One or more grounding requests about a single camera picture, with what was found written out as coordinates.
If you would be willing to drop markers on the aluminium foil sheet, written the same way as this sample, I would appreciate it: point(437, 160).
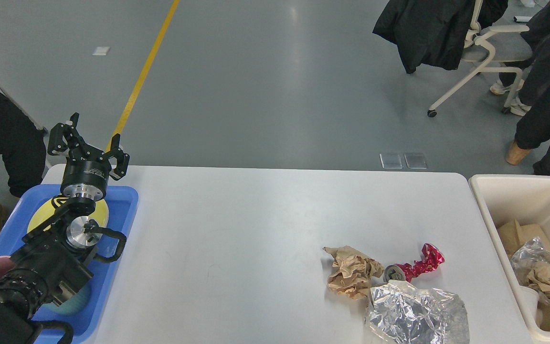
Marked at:
point(524, 259)
point(400, 313)

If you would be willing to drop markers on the tan boot right side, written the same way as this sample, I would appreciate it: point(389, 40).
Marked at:
point(515, 155)

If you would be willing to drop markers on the red foil wrapper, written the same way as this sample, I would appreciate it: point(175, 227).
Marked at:
point(432, 259)

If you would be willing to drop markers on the black jacket on chair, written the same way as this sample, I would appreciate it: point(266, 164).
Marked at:
point(426, 32)

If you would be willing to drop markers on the green grey mug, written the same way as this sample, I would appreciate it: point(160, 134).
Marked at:
point(72, 305)

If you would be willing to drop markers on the white office chair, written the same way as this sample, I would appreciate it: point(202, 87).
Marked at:
point(491, 48)

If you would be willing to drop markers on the person in black clothes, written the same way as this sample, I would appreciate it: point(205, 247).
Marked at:
point(18, 186)

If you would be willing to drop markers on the blue plastic tray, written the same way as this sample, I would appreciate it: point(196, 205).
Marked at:
point(122, 203)

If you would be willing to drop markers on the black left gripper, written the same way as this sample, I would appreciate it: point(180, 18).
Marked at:
point(82, 178)

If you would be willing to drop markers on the crumpled brown paper ball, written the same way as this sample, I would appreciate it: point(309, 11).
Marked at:
point(353, 272)

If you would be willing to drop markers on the yellow plate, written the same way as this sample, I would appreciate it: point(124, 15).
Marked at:
point(47, 209)

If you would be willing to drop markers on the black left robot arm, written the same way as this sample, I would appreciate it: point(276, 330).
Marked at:
point(52, 264)

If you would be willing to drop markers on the white plastic bin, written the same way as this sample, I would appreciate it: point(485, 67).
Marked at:
point(504, 198)

